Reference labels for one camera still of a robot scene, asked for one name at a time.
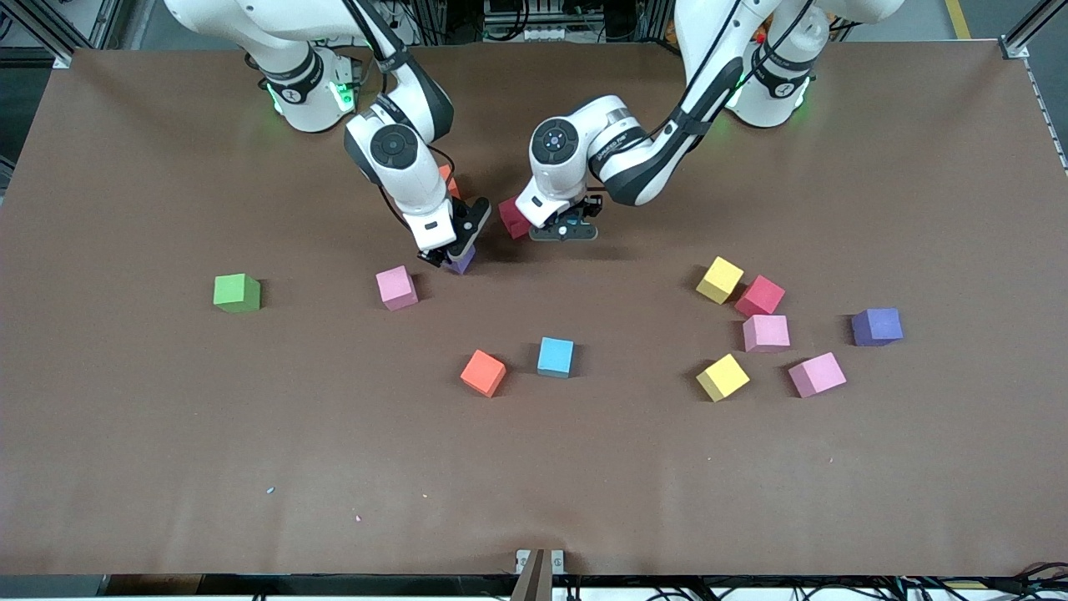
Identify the metal table bracket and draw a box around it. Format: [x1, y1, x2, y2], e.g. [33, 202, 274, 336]
[515, 548, 566, 577]

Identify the dark equipment box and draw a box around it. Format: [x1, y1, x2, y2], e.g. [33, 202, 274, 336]
[482, 0, 643, 43]

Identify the brown camera mount pole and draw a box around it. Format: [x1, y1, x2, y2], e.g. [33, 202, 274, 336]
[510, 548, 554, 601]

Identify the pink foam cube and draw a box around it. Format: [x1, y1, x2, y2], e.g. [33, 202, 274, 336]
[375, 265, 420, 312]
[788, 351, 848, 399]
[743, 314, 791, 354]

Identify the white power strip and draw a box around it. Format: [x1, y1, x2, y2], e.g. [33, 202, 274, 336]
[321, 0, 372, 31]

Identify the yellow foam cube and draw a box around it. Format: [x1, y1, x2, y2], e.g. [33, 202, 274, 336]
[695, 255, 745, 306]
[696, 353, 751, 403]

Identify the red foam cube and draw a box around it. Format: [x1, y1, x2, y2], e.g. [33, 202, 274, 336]
[498, 196, 535, 241]
[734, 275, 787, 319]

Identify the green foam cube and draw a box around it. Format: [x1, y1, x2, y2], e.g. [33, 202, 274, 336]
[213, 273, 261, 314]

